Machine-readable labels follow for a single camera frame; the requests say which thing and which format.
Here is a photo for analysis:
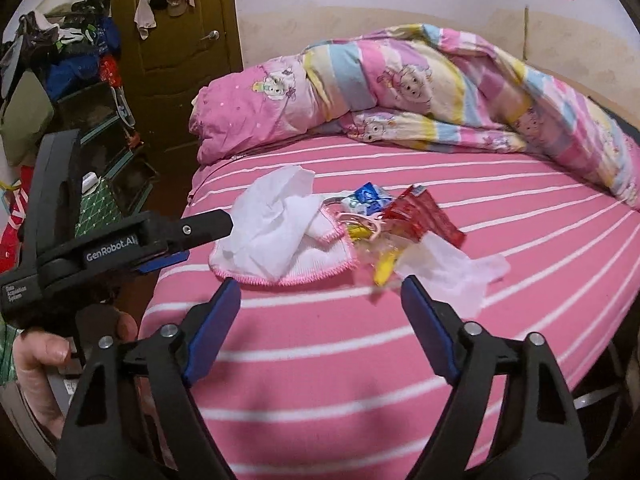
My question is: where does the red bag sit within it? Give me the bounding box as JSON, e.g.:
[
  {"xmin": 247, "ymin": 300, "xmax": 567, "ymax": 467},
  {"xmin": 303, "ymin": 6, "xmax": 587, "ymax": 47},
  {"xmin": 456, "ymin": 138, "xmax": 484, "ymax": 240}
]
[{"xmin": 0, "ymin": 190, "xmax": 32, "ymax": 273}]

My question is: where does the pink plastic ring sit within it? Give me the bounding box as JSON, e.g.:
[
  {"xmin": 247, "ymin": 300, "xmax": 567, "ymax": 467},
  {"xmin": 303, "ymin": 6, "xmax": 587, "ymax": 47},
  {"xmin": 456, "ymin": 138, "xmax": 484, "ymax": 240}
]
[{"xmin": 337, "ymin": 212, "xmax": 387, "ymax": 237}]

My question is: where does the black storage rack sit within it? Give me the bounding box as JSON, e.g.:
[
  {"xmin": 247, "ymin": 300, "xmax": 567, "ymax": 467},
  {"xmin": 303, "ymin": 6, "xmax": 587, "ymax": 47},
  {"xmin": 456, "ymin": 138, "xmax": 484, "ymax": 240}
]
[{"xmin": 55, "ymin": 82, "xmax": 161, "ymax": 211}]

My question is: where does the olive green bag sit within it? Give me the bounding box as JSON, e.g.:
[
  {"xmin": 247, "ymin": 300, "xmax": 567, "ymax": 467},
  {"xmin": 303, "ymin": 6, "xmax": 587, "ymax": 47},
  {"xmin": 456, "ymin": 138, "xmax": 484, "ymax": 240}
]
[{"xmin": 0, "ymin": 67, "xmax": 55, "ymax": 166}]

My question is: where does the pink striped bed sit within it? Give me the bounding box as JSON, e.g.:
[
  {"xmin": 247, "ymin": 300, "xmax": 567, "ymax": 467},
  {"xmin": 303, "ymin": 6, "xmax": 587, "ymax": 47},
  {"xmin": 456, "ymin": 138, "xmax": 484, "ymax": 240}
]
[{"xmin": 137, "ymin": 132, "xmax": 640, "ymax": 480}]

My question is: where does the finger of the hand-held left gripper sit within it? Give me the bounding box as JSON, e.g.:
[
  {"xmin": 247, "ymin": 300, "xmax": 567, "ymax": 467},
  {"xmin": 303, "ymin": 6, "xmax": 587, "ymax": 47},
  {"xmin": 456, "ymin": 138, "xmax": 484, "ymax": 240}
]
[
  {"xmin": 165, "ymin": 209, "xmax": 235, "ymax": 253},
  {"xmin": 134, "ymin": 251, "xmax": 191, "ymax": 276}
]

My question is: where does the flat white tissue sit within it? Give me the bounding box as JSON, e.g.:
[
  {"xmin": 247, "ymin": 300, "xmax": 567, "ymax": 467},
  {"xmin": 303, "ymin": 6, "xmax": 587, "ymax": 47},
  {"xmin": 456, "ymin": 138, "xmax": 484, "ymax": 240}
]
[{"xmin": 395, "ymin": 232, "xmax": 511, "ymax": 320}]

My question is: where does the pink cartoon pillow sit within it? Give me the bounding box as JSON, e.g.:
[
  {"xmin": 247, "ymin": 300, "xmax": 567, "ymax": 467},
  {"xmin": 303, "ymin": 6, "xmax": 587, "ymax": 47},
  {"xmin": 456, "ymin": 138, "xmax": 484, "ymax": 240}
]
[{"xmin": 189, "ymin": 55, "xmax": 351, "ymax": 165}]

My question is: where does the red packet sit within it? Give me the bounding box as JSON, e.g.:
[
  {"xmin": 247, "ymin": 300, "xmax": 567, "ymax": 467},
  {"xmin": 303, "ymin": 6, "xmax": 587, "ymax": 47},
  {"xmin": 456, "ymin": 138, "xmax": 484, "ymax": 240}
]
[{"xmin": 98, "ymin": 55, "xmax": 123, "ymax": 92}]

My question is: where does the yellow and clear wrapper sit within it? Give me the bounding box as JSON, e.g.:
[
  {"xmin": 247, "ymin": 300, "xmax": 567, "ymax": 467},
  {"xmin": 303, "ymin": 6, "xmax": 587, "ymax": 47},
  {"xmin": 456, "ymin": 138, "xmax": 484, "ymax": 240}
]
[{"xmin": 372, "ymin": 246, "xmax": 402, "ymax": 287}]

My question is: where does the person's left hand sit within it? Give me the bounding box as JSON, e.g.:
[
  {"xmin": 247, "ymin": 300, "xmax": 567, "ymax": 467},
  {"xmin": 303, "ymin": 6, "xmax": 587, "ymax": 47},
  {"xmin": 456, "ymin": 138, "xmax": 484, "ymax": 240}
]
[{"xmin": 11, "ymin": 310, "xmax": 139, "ymax": 443}]

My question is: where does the striped cartoon quilt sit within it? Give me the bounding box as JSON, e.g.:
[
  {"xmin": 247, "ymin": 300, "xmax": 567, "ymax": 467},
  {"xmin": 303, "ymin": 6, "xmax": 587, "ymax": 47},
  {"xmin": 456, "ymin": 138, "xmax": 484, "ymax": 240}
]
[{"xmin": 300, "ymin": 22, "xmax": 640, "ymax": 211}]

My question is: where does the brown wooden door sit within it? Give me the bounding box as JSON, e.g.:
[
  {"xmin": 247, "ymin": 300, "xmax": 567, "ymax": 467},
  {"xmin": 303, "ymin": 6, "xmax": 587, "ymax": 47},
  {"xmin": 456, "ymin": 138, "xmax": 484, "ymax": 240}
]
[{"xmin": 110, "ymin": 0, "xmax": 244, "ymax": 150}]

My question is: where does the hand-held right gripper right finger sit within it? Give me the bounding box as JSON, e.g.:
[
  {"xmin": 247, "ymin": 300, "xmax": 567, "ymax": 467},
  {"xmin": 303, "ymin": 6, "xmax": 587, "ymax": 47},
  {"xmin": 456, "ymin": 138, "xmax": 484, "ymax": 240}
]
[{"xmin": 400, "ymin": 275, "xmax": 590, "ymax": 480}]

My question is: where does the white cloth with pink edge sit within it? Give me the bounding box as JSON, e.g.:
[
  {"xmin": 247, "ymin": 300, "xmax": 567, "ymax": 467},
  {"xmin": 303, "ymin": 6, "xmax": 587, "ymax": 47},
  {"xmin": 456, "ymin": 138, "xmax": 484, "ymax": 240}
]
[{"xmin": 209, "ymin": 200, "xmax": 358, "ymax": 287}]

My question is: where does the red snack wrapper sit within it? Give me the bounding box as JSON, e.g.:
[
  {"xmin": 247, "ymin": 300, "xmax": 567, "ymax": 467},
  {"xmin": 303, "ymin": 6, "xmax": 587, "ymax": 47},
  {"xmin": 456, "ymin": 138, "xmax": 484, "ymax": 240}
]
[{"xmin": 382, "ymin": 185, "xmax": 467, "ymax": 250}]

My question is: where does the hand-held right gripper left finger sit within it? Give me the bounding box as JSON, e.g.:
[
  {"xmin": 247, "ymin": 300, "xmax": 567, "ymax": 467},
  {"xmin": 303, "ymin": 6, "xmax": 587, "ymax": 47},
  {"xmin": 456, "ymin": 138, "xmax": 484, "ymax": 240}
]
[{"xmin": 55, "ymin": 276, "xmax": 242, "ymax": 480}]

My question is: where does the blue and white wrapper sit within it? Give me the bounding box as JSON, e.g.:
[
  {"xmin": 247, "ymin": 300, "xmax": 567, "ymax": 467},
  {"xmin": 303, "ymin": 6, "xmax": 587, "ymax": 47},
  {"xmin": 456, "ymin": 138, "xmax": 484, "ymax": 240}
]
[{"xmin": 341, "ymin": 182, "xmax": 396, "ymax": 218}]

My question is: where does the pile of clothes and bags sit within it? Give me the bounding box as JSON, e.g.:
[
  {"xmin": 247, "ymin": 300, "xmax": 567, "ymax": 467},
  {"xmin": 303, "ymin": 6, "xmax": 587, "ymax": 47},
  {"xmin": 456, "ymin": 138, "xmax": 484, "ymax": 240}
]
[{"xmin": 0, "ymin": 0, "xmax": 123, "ymax": 106}]

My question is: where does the white hanging cloth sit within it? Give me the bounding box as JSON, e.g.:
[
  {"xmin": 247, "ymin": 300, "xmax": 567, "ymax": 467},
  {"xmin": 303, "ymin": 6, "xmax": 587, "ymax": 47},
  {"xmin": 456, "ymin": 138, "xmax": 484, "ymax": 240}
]
[{"xmin": 134, "ymin": 0, "xmax": 157, "ymax": 41}]

